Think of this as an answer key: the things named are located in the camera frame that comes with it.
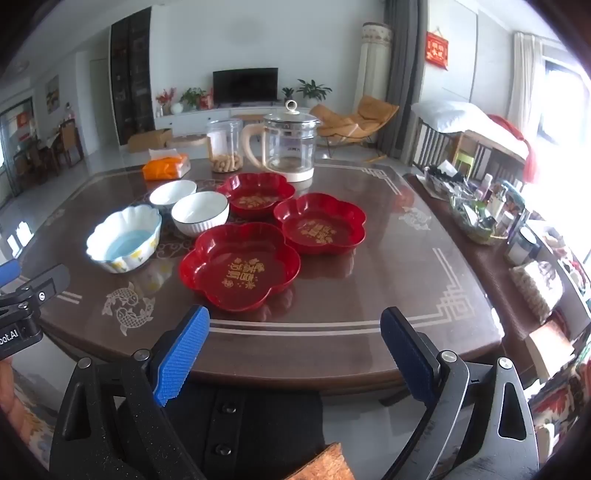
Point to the woven basket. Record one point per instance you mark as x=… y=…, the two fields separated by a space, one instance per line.
x=538 y=288

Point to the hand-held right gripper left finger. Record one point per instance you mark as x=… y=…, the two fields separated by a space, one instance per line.
x=182 y=350

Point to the framed wall picture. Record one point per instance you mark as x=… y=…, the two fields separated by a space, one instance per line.
x=52 y=94

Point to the clear jar with peanuts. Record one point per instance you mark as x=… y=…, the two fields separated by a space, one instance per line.
x=224 y=145

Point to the wooden dining chairs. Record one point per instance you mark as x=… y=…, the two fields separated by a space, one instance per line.
x=64 y=141

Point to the glass kettle with cream base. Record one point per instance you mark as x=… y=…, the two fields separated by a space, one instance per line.
x=288 y=147

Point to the brown cork mat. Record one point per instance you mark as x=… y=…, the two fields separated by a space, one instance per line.
x=321 y=466

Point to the wooden bench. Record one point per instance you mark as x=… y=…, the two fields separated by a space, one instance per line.
x=461 y=145

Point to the red wall hanging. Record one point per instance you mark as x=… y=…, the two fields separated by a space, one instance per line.
x=437 y=50

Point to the round white vase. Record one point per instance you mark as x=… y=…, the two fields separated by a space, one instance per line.
x=177 y=108

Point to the round wooden stool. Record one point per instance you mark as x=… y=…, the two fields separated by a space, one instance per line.
x=187 y=141

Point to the white bowl with dark rim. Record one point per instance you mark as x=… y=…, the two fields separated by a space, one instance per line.
x=173 y=193
x=199 y=213

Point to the white television cabinet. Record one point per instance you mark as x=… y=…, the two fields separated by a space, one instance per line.
x=240 y=115

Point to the red flower-shaped plate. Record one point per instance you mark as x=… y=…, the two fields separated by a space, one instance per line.
x=212 y=267
x=341 y=230
x=256 y=187

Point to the small green potted plant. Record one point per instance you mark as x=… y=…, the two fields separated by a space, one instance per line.
x=288 y=93

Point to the red cloth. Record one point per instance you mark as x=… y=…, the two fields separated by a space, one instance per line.
x=515 y=136

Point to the grey curtain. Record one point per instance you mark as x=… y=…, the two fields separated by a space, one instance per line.
x=402 y=78

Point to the cardboard box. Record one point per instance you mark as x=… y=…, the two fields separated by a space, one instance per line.
x=148 y=140

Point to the orange tissue pack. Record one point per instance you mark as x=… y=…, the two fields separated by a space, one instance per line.
x=166 y=167

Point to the white curtain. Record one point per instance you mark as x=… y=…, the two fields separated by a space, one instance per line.
x=524 y=78

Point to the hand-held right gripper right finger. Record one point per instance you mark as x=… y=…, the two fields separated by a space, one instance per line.
x=408 y=355

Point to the black television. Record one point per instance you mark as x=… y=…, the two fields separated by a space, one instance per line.
x=245 y=86

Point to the red flowers in vase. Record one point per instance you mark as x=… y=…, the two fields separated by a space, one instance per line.
x=165 y=98

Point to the glass tray with toiletries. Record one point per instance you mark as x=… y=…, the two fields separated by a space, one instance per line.
x=480 y=217

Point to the white pillow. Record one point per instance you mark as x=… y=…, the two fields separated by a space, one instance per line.
x=445 y=115

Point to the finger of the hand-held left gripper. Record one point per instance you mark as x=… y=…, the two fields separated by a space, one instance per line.
x=9 y=273
x=48 y=281

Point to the green plant with red pot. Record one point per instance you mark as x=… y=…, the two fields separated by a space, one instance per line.
x=193 y=98

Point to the glass tray with dark items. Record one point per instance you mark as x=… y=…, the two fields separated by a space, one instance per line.
x=443 y=177

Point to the scalloped white and blue bowl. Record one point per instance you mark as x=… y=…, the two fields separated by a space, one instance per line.
x=124 y=242

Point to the standing air conditioner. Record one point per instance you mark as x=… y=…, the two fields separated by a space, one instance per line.
x=375 y=69

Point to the dark display cabinet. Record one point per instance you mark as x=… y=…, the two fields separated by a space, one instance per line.
x=131 y=78

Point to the orange lounge chair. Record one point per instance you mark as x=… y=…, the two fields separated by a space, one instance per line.
x=355 y=121

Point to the large green potted plant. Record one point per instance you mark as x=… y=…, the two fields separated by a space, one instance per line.
x=315 y=88

